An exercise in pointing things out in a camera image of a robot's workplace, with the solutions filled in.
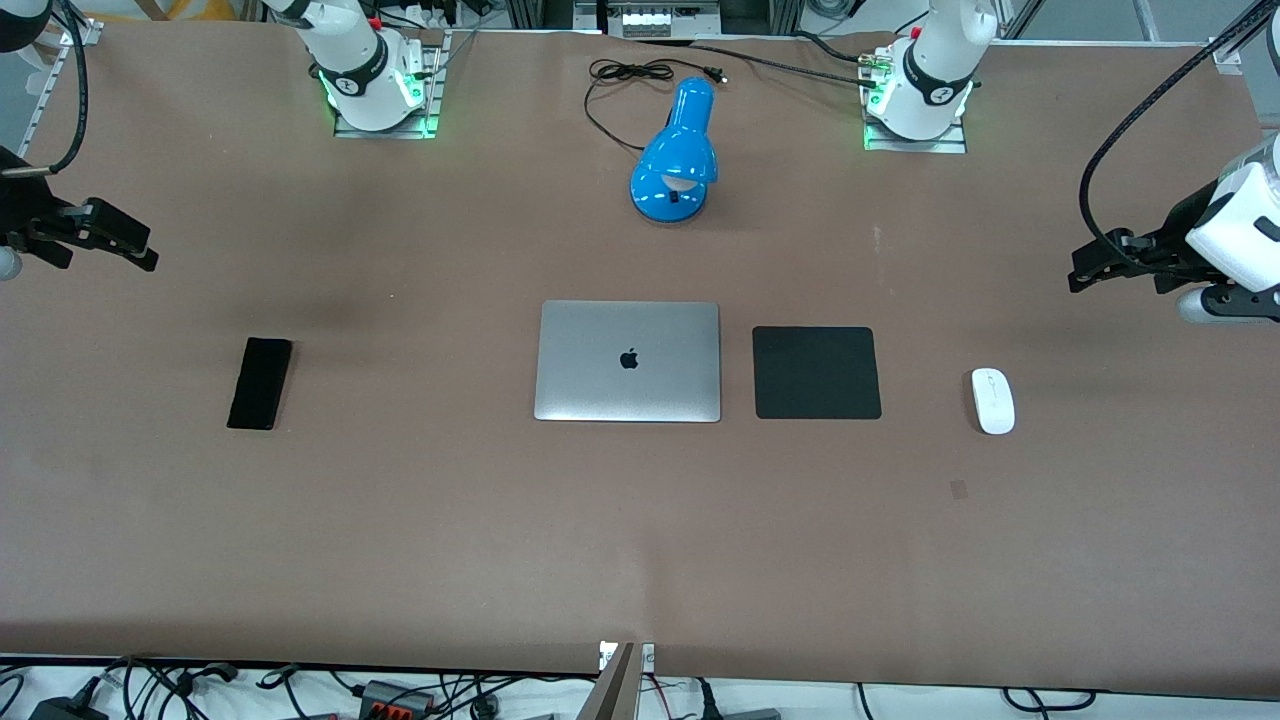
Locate black smartphone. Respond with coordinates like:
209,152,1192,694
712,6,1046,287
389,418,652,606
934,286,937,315
226,337,294,432

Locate white computer mouse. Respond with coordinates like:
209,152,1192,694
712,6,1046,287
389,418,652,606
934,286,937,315
971,367,1017,436

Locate black mouse pad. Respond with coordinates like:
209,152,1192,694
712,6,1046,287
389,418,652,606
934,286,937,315
752,325,883,421

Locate blue desk lamp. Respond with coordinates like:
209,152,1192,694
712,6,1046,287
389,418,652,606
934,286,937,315
629,77,719,225

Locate black power adapter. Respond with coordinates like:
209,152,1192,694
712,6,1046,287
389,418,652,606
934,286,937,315
28,694,109,720

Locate silver laptop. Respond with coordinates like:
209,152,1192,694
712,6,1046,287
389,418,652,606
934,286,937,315
533,300,722,424

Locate black power strip red switches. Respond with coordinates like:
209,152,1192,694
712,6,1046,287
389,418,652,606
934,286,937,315
358,679,438,717

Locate white terminal block device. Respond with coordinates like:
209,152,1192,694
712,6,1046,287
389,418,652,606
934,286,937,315
606,0,723,40

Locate brown table cover sheet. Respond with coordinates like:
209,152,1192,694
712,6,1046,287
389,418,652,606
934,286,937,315
0,20,1280,701

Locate aluminium profile bar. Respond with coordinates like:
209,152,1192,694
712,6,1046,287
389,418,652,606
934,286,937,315
575,643,638,720

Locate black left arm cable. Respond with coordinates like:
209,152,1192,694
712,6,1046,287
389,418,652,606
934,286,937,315
1078,0,1280,263

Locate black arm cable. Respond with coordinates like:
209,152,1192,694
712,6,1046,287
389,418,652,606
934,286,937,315
1078,0,1280,263
0,0,90,180

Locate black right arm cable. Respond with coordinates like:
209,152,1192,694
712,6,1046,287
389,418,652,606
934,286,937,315
0,0,90,180

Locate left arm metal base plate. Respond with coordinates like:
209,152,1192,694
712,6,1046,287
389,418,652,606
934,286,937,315
864,50,969,155

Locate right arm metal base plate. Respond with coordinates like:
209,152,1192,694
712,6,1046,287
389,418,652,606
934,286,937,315
333,30,448,140

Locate black braided power cable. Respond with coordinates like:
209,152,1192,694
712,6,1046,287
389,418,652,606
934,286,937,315
636,30,883,89

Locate black lamp cord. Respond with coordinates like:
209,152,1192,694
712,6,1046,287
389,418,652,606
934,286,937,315
584,58,728,153

